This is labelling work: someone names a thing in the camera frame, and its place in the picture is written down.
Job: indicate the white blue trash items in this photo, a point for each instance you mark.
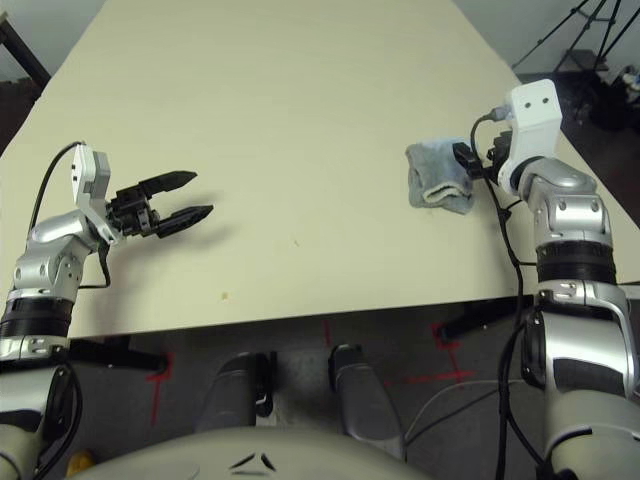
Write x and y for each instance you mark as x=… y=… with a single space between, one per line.
x=631 y=80

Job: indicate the small yellow object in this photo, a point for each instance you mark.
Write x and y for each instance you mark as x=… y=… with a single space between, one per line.
x=81 y=465

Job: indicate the black foam puzzle mat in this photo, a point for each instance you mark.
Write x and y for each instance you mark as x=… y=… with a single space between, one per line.
x=15 y=115

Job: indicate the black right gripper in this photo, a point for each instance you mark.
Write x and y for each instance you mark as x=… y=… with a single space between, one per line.
x=502 y=147

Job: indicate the beige robot torso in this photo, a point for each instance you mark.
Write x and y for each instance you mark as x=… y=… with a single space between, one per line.
x=200 y=450

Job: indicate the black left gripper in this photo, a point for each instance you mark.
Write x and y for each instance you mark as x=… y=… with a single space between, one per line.
x=130 y=210

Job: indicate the black metal stand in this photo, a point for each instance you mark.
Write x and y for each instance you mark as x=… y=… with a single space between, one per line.
x=580 y=57

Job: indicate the grey left robot leg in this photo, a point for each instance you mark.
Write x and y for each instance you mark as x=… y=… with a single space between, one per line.
x=230 y=392

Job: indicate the grey robot leg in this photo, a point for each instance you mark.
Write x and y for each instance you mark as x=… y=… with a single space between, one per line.
x=230 y=392
x=365 y=395

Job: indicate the light blue grey rag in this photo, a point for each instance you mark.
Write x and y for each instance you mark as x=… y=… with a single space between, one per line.
x=430 y=170

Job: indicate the black tripod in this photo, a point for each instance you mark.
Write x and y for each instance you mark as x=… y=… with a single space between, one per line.
x=585 y=6

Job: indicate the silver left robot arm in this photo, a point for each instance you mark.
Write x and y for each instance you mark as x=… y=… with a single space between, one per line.
x=50 y=230

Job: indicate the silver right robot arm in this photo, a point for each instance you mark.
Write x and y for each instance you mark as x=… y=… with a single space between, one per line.
x=570 y=225

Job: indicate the black vertical post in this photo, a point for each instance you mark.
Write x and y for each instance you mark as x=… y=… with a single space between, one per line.
x=265 y=380

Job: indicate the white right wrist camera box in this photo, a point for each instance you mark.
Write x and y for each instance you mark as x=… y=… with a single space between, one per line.
x=535 y=110

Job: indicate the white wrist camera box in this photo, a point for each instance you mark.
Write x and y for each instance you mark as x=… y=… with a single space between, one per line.
x=87 y=172
x=535 y=110

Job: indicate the grey right robot leg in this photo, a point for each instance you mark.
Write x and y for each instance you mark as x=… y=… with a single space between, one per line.
x=365 y=395

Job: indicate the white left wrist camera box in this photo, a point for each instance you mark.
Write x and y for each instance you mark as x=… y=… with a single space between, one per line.
x=87 y=172

